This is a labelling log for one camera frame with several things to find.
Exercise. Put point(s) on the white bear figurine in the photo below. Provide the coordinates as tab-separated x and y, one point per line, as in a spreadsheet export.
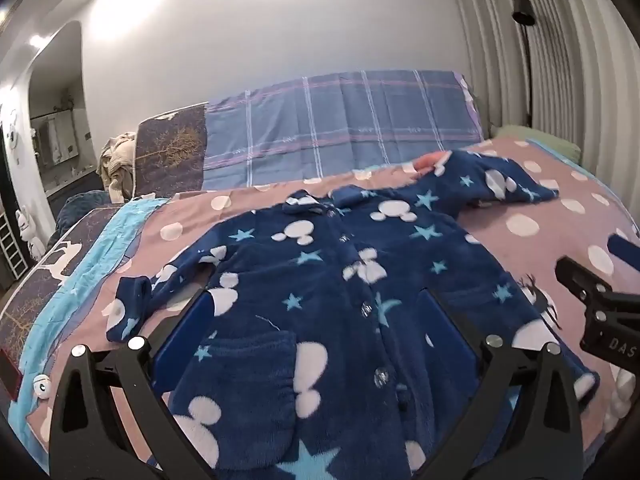
30	240

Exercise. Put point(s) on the blue star-print fleece pajama top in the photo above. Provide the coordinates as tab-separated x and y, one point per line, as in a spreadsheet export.
325	270

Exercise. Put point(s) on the dark tree-print pillow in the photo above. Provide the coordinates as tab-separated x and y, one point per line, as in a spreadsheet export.
170	150

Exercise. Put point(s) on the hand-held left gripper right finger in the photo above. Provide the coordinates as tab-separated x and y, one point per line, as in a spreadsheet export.
442	320

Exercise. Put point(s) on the white pleated curtain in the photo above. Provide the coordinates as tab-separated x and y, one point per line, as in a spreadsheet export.
575	85

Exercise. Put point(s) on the beige crumpled cloth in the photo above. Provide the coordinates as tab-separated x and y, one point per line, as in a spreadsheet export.
117	165

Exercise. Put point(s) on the dark blue fluffy cushion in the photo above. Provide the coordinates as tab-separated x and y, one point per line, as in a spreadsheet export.
80	207

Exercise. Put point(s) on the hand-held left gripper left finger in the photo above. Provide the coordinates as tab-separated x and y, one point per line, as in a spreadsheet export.
200	310

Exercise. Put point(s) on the white ladder rack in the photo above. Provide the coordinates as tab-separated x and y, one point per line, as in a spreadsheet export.
12	255

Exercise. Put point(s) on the black floor lamp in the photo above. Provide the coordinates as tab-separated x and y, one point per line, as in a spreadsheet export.
523	10

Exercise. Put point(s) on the white wall cabinet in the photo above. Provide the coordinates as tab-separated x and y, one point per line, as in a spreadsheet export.
57	140

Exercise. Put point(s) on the red flat object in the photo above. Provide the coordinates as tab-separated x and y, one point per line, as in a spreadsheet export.
9	375

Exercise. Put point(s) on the green pillow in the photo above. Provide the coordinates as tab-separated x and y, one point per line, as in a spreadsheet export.
545	142

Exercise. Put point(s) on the white bear wall decoration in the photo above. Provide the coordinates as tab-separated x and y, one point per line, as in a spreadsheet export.
12	135

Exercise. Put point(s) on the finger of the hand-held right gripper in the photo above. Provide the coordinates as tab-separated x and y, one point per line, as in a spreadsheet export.
624	247
580	277

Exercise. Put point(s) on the pink polka-dot bedsheet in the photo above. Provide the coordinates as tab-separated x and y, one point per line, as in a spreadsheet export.
540	220

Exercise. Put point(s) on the small white round toy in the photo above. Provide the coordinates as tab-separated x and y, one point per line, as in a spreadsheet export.
42	386

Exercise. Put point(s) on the blue plaid cloth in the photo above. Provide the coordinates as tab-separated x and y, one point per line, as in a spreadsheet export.
350	125

